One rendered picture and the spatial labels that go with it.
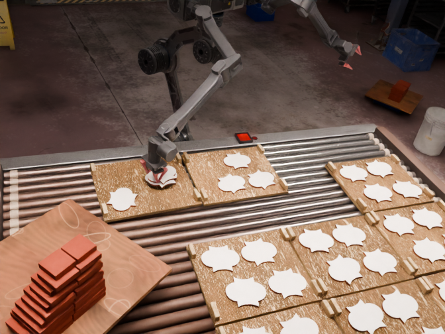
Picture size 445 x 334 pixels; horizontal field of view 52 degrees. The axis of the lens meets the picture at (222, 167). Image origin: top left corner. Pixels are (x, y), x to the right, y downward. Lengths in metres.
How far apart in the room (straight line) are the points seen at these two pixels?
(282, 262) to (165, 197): 0.56
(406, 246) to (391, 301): 0.33
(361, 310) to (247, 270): 0.43
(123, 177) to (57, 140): 1.90
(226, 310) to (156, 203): 0.57
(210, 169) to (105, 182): 0.48
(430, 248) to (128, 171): 1.33
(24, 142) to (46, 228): 2.26
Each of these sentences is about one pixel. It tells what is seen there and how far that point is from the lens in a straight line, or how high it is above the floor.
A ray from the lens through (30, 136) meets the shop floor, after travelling 3.96.
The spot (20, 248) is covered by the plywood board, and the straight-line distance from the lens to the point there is 1.65.
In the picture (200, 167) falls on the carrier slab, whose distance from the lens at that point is 2.12.
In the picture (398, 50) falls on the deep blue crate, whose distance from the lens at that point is 6.29.
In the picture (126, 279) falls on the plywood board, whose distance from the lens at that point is 1.53.
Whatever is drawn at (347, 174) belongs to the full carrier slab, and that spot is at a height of 0.95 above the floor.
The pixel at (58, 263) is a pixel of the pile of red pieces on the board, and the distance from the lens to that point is 1.30.
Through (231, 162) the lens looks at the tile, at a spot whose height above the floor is 0.95.
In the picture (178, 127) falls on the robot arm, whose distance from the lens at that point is 1.89.
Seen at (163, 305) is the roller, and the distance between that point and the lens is 1.62.
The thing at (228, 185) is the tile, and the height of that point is 0.95.
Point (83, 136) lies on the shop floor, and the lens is 3.92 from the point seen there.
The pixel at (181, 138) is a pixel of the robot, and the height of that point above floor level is 0.40.
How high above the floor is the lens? 2.25
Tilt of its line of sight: 38 degrees down
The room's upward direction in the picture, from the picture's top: 10 degrees clockwise
